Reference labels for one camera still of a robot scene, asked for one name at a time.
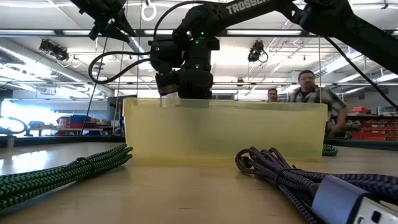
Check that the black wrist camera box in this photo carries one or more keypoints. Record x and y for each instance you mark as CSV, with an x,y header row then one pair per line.
x,y
166,84

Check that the shelf with red bins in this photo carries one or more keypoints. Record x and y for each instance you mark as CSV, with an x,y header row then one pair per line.
x,y
373,127

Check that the person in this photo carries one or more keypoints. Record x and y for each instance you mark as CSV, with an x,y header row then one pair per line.
x,y
272,95
311,90

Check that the black frame bar with lights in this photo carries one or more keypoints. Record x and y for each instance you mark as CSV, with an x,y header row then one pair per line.
x,y
31,32

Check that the black table edge rail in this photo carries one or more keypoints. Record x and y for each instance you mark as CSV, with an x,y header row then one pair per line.
x,y
62,140

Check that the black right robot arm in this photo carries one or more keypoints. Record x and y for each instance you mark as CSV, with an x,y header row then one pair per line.
x,y
248,7

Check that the silver ceiling duct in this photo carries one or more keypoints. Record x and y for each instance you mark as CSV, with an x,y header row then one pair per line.
x,y
140,53

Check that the black ceiling camera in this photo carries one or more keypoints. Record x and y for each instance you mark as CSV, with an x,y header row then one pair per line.
x,y
256,51
54,49

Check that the yellow translucent plastic bin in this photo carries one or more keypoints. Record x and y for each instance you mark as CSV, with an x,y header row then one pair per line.
x,y
217,133

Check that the stack of coloured boxes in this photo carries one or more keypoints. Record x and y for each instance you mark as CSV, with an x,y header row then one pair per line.
x,y
77,123

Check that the black monitor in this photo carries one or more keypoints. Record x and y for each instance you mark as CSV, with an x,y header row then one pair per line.
x,y
116,109

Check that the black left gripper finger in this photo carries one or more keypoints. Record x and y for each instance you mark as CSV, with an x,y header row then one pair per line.
x,y
121,29
98,32

